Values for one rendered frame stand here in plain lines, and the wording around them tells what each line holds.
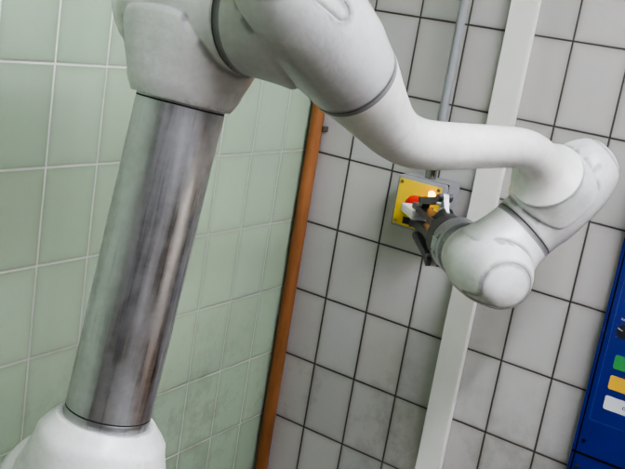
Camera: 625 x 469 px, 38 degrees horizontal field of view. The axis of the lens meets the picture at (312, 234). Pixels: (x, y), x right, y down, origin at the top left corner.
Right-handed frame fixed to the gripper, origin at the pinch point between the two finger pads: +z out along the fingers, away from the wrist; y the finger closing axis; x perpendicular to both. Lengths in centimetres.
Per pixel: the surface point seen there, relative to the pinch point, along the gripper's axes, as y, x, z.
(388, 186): -0.7, 0.3, 17.9
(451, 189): -4.2, 7.9, 4.1
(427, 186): -4.1, 3.2, 4.5
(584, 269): 4.5, 29.2, -11.6
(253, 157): -3.1, -27.4, 18.5
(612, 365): 18.8, 33.5, -20.4
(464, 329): 22.0, 14.7, 0.6
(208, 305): 25.6, -32.8, 13.1
